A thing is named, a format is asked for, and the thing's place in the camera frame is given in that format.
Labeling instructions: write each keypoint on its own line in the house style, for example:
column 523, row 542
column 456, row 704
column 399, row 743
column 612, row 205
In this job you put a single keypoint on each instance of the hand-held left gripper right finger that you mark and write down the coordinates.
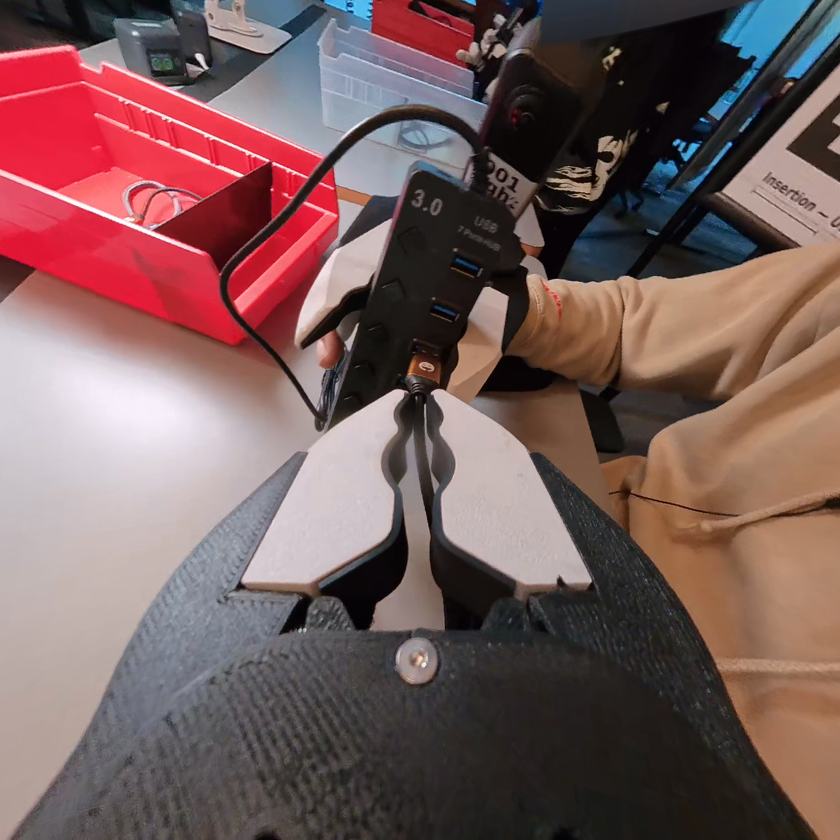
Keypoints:
column 505, row 512

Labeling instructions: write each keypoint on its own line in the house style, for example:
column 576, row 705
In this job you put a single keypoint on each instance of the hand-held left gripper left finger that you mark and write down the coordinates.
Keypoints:
column 328, row 512

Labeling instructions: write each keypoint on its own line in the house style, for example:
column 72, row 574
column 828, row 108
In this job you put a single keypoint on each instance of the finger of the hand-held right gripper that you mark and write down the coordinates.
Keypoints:
column 341, row 275
column 482, row 348

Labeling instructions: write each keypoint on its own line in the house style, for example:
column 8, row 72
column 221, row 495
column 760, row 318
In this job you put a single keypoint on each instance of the black usb hub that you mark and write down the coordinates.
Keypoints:
column 394, row 275
column 226, row 289

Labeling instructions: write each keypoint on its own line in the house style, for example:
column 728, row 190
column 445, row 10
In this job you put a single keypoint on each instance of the person's right forearm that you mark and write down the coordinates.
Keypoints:
column 656, row 328

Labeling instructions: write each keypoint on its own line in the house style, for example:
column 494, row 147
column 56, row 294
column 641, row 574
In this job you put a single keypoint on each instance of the person's right hand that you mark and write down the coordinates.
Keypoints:
column 329, row 351

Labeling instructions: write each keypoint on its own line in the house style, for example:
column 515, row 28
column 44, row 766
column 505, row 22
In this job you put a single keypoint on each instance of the black printed garment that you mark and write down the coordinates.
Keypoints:
column 590, row 164

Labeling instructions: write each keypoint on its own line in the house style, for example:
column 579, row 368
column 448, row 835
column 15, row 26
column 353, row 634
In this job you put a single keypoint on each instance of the black bin divider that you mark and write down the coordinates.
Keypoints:
column 223, row 210

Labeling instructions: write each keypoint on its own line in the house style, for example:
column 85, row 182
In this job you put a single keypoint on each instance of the small red bin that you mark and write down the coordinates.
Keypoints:
column 413, row 29

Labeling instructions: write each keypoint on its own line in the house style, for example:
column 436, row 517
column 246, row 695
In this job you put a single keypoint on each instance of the clear plastic bin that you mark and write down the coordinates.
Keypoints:
column 367, row 85

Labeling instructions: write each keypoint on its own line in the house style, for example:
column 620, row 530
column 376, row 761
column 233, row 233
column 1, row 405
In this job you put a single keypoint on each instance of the black sign stand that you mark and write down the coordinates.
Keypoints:
column 748, row 216

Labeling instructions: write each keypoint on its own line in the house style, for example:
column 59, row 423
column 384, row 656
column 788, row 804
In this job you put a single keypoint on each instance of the person's beige hoodie torso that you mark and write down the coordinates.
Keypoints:
column 754, row 590

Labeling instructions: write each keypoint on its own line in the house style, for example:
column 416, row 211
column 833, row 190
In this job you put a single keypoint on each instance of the white sign board with tag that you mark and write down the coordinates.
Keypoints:
column 787, row 170

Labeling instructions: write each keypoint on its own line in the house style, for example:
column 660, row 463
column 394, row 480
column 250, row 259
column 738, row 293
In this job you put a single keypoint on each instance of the large red bin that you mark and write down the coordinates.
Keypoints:
column 79, row 197

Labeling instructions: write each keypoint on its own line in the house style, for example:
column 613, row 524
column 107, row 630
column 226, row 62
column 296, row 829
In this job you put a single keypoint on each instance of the grey charger device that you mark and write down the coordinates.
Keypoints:
column 141, row 46

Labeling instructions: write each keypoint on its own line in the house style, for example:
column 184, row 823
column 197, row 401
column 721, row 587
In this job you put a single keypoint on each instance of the white bracket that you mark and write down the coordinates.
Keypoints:
column 239, row 26

